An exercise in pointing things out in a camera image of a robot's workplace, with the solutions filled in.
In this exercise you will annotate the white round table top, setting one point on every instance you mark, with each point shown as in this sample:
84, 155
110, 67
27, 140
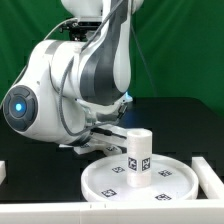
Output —
125, 179

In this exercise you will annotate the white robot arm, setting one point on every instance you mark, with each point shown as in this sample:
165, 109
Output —
67, 85

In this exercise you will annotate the white L-shaped fence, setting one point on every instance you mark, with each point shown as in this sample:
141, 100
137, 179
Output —
209, 210

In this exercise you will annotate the white block at left edge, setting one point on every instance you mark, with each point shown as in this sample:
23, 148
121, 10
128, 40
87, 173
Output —
2, 171

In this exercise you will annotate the black camera on stand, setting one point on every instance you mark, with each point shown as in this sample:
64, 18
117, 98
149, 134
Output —
80, 29

